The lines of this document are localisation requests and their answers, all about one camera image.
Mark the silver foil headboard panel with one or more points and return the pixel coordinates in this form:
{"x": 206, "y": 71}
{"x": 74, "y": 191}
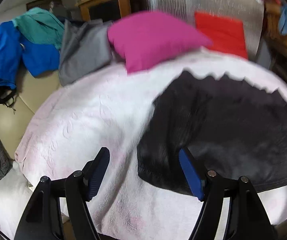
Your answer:
{"x": 250, "y": 12}

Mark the blue cloth on basket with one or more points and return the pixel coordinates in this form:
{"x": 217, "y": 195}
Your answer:
{"x": 282, "y": 24}

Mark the black garment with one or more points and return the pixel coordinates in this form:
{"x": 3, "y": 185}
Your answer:
{"x": 230, "y": 126}

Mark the blue jacket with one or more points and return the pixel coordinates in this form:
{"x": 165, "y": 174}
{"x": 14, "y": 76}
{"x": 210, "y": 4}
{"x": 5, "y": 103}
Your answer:
{"x": 16, "y": 51}

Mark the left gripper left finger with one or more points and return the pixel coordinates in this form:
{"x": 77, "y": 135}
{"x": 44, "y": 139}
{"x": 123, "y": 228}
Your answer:
{"x": 42, "y": 219}

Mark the pink cushion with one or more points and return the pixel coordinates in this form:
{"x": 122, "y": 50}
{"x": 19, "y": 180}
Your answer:
{"x": 147, "y": 38}

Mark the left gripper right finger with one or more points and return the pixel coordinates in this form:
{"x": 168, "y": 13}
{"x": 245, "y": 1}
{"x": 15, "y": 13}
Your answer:
{"x": 246, "y": 217}

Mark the red cushion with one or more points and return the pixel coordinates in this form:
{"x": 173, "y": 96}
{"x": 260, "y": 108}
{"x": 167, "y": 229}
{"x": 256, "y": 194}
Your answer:
{"x": 226, "y": 33}

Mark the white bed blanket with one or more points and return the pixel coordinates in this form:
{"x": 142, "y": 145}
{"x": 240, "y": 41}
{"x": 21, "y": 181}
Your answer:
{"x": 110, "y": 109}

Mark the teal garment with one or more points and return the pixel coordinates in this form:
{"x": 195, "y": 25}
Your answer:
{"x": 40, "y": 26}

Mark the beige sofa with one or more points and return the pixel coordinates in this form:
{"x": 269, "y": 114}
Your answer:
{"x": 16, "y": 114}

